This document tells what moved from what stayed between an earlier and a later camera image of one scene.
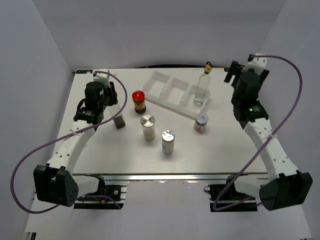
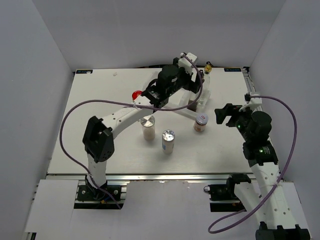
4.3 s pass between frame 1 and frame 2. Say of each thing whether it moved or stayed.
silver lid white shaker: stayed
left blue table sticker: stayed
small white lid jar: stayed
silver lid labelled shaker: stayed
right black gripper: moved
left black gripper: moved
